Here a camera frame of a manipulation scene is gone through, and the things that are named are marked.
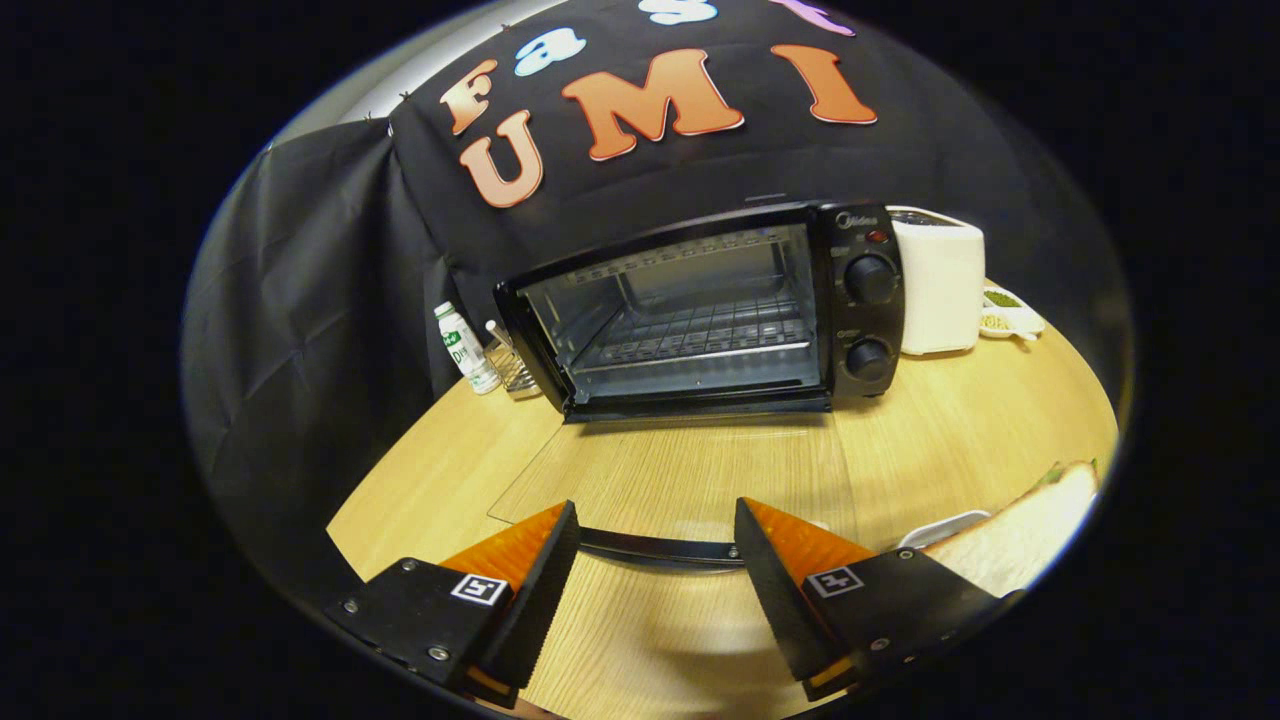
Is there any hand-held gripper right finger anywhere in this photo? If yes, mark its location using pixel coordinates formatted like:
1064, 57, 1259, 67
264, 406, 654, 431
733, 497, 1026, 701

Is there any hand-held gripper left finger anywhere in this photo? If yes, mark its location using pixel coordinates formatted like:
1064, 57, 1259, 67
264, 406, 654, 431
325, 500, 582, 711

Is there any lettuce sandwich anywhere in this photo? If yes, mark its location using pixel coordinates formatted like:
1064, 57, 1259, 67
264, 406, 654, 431
925, 460, 1101, 598

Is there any black toaster oven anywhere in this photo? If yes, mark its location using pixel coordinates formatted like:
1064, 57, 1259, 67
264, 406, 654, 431
487, 198, 908, 573

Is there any white pop-up toaster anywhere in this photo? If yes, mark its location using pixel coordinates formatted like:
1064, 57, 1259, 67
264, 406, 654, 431
885, 205, 986, 357

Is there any white plate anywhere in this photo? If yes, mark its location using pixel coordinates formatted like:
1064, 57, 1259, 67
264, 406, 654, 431
897, 510, 991, 551

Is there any small white drink bottle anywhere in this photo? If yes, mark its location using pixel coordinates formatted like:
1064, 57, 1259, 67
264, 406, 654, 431
433, 302, 502, 396

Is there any black backdrop cloth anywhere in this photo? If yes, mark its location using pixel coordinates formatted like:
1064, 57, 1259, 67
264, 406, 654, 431
180, 0, 1136, 601

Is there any white divided dish with beans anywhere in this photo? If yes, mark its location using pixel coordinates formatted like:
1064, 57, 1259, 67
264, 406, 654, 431
978, 285, 1046, 343

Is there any metal wire rack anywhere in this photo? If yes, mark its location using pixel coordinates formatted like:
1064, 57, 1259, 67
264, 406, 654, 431
484, 320, 543, 401

